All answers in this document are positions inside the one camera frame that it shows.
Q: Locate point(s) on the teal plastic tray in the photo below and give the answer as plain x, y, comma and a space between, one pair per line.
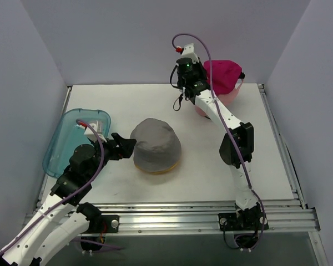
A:
68, 136

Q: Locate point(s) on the aluminium front rail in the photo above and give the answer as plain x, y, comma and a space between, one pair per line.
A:
202, 217

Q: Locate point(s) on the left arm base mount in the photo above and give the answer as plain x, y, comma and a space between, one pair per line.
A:
97, 232

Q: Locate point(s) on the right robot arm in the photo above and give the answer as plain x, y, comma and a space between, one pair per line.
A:
237, 146

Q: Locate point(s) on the light pink baseball cap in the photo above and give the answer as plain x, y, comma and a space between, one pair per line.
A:
226, 99

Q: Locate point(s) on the yellow bucket hat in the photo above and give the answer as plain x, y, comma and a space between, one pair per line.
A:
159, 172

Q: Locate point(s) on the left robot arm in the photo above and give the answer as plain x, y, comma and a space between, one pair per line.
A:
62, 216

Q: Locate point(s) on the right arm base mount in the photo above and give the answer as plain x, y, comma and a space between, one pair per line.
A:
242, 230

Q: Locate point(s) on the magenta baseball cap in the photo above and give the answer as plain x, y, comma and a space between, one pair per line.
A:
227, 76

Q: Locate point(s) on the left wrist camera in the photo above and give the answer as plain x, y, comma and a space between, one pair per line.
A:
93, 130

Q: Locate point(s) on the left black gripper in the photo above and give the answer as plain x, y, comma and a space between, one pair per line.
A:
116, 148

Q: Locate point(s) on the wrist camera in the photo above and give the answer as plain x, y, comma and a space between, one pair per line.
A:
93, 130
188, 51

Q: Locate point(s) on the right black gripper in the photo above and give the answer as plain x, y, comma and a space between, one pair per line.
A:
197, 87

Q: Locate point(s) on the grey bucket hat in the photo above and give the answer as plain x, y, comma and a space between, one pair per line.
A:
157, 147

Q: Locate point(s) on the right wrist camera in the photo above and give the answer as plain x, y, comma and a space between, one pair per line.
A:
188, 51

